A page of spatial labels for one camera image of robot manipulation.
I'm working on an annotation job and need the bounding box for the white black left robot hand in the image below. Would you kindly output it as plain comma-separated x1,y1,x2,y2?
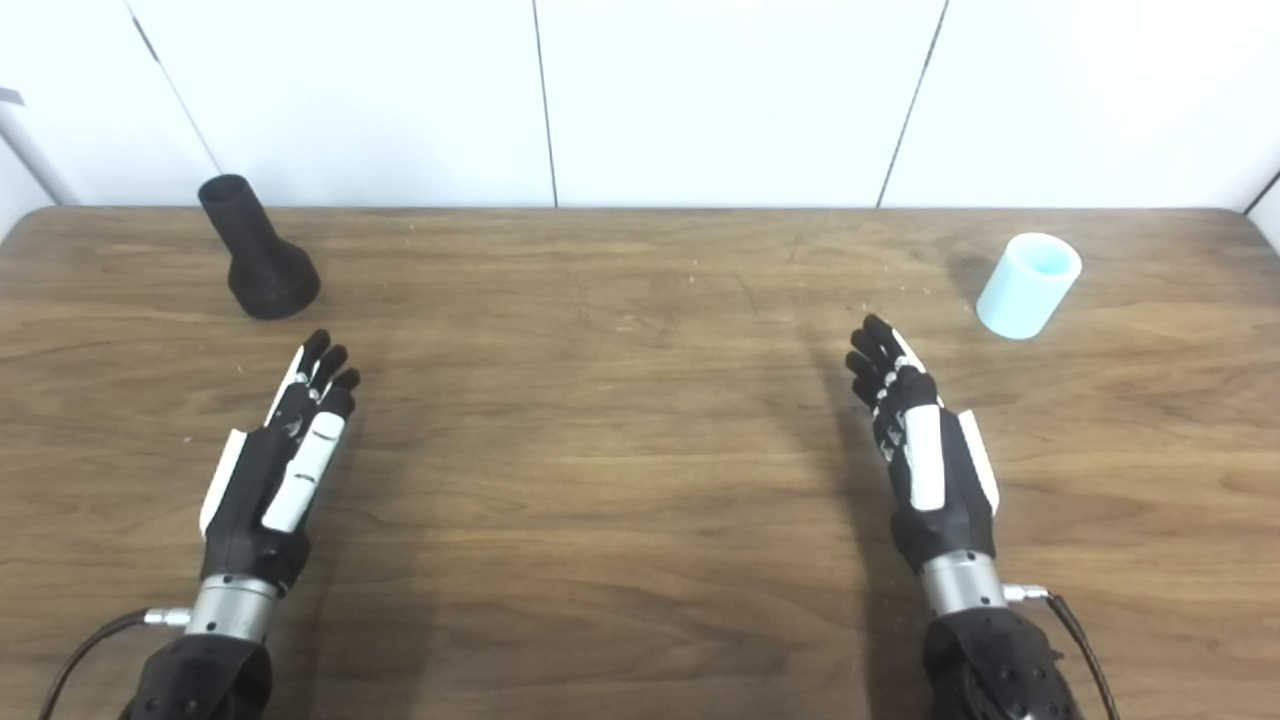
198,329,362,599

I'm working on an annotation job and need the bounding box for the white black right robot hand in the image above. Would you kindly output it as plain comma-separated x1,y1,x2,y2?
845,314,1001,576

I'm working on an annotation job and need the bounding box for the black cup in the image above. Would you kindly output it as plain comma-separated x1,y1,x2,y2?
197,174,322,321

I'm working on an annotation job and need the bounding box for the light blue cup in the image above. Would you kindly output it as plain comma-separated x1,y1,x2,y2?
975,232,1084,341

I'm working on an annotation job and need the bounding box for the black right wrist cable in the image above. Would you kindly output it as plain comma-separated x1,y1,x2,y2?
1003,584,1119,720

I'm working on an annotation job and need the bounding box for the white corner post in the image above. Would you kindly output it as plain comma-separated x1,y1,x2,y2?
0,100,79,206

